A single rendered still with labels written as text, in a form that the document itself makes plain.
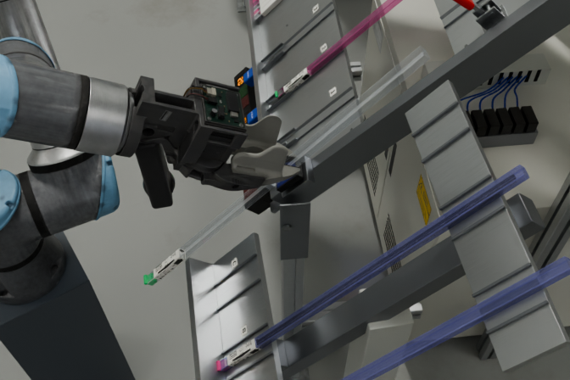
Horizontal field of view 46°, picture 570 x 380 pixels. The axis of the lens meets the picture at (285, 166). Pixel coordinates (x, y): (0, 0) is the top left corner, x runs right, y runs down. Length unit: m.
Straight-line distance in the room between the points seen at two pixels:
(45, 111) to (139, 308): 1.26
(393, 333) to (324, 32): 0.58
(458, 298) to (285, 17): 0.72
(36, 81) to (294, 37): 0.73
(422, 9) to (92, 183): 0.90
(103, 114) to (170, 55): 1.81
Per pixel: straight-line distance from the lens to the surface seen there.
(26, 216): 1.16
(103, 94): 0.68
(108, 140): 0.68
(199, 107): 0.69
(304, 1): 1.36
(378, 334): 0.91
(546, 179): 1.38
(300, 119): 1.18
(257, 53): 1.36
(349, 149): 1.06
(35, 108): 0.66
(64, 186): 1.15
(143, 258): 1.95
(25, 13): 1.11
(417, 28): 1.62
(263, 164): 0.75
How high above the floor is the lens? 1.64
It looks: 52 degrees down
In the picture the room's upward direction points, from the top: straight up
